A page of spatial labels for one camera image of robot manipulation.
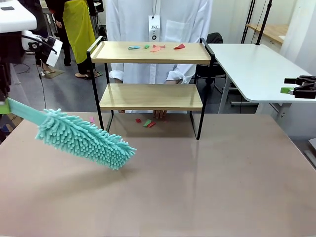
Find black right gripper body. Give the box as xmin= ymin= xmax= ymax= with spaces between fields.
xmin=295 ymin=75 xmax=316 ymax=100

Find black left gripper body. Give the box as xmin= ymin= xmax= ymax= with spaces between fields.
xmin=0 ymin=32 xmax=25 ymax=66

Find teal chenille duster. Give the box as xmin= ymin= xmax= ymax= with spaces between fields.
xmin=7 ymin=97 xmax=137 ymax=172

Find person's left forearm white sleeve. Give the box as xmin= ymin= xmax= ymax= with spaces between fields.
xmin=165 ymin=63 xmax=196 ymax=85

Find two-tier wood and black shelf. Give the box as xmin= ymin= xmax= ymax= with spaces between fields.
xmin=86 ymin=36 xmax=215 ymax=141

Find large white table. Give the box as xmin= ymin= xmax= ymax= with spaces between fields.
xmin=208 ymin=42 xmax=316 ymax=121

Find person in dark clothes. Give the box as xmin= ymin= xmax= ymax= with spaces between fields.
xmin=24 ymin=0 xmax=57 ymax=76

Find brown floor mat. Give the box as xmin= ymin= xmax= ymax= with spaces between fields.
xmin=42 ymin=69 xmax=66 ymax=80

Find wooden topped background table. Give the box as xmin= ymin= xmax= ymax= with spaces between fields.
xmin=246 ymin=23 xmax=290 ymax=45

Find grey metal plate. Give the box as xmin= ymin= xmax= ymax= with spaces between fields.
xmin=303 ymin=137 xmax=316 ymax=170

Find thick black stand pole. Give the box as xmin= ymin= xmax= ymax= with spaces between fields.
xmin=255 ymin=0 xmax=274 ymax=46

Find person in yellow apron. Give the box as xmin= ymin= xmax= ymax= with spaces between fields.
xmin=47 ymin=0 xmax=100 ymax=81

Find thin black tripod legs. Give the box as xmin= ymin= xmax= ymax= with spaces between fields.
xmin=241 ymin=0 xmax=257 ymax=44

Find black office chair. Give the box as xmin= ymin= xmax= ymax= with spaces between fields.
xmin=197 ymin=32 xmax=227 ymax=92

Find person torso in white coat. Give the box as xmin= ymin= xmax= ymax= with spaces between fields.
xmin=105 ymin=0 xmax=213 ymax=85

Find thin black hanging cable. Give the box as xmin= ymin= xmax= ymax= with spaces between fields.
xmin=38 ymin=64 xmax=48 ymax=111

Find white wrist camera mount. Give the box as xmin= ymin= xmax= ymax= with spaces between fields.
xmin=21 ymin=29 xmax=64 ymax=68

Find white name badge with lanyard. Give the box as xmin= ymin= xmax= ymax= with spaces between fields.
xmin=148 ymin=0 xmax=160 ymax=41

